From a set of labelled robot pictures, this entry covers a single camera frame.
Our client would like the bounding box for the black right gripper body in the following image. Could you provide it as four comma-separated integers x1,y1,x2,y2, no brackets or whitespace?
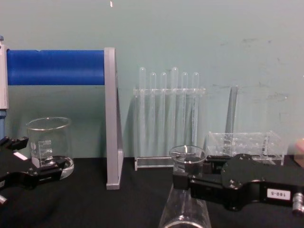
221,153,296,212

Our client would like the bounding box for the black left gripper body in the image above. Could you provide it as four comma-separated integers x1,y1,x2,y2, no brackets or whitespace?
0,143,37,190

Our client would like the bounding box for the glass conical flask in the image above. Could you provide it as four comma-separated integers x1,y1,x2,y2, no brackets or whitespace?
160,145,211,228

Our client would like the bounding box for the low clear acrylic tube rack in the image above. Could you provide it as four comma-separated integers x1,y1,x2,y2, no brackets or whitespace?
205,130,285,166

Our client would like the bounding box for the glass beaker with white scale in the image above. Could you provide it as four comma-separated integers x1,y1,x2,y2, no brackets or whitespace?
26,116,75,180

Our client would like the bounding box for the clear acrylic test tube rack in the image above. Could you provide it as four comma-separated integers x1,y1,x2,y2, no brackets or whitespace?
132,87,207,171

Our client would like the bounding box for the tan cardboard box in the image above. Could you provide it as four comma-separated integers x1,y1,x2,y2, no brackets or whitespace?
293,137,304,167

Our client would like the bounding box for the white and blue pipette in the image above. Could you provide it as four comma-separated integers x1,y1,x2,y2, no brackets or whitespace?
0,35,10,141

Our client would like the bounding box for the black table cloth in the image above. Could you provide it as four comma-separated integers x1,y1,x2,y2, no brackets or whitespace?
0,154,304,228

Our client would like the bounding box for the clear test tube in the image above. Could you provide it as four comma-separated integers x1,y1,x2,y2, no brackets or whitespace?
150,72,157,157
192,72,200,148
171,66,179,149
181,71,189,147
160,72,167,157
139,66,146,157

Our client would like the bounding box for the grey stand upright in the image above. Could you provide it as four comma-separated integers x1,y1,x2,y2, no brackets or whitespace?
103,47,124,191

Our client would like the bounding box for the blue foam roll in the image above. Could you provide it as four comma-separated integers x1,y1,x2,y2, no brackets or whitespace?
6,48,105,86

